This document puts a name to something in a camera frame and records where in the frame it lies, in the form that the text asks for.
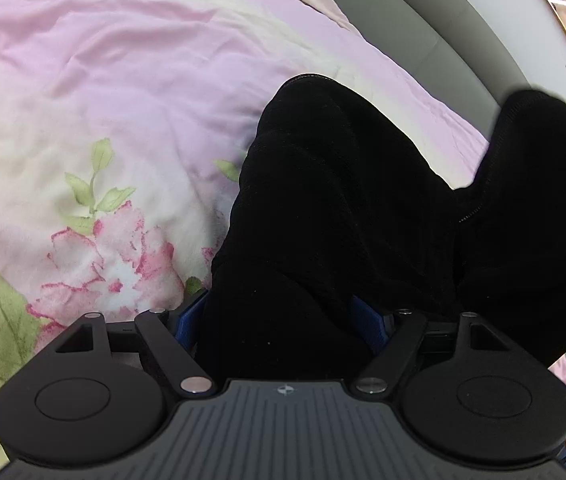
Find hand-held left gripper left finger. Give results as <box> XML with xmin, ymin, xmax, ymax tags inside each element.
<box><xmin>56</xmin><ymin>290</ymin><xmax>215</xmax><ymax>396</ymax></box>

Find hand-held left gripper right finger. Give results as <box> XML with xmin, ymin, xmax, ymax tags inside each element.
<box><xmin>349</xmin><ymin>295</ymin><xmax>512</xmax><ymax>397</ymax></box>

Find black pants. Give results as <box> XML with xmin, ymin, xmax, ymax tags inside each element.
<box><xmin>198</xmin><ymin>74</ymin><xmax>566</xmax><ymax>386</ymax></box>

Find pink floral duvet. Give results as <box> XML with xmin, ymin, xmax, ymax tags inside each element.
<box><xmin>0</xmin><ymin>0</ymin><xmax>566</xmax><ymax>478</ymax></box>

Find grey padded headboard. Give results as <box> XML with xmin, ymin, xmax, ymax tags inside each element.
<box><xmin>348</xmin><ymin>0</ymin><xmax>534</xmax><ymax>146</ymax></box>

